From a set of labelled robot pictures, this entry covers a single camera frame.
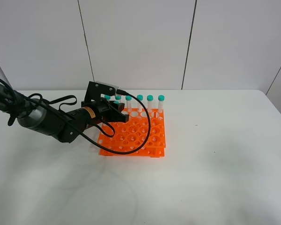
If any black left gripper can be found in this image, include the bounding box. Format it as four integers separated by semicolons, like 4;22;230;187
80;98;128;128

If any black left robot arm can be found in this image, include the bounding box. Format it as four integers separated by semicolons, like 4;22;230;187
0;79;129;143

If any orange test tube rack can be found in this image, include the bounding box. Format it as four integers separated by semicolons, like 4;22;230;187
97;108;166;158

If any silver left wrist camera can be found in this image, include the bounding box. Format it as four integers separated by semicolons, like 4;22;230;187
84;81;119;102

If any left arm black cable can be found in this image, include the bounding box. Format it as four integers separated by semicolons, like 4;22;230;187
0;75;152;156

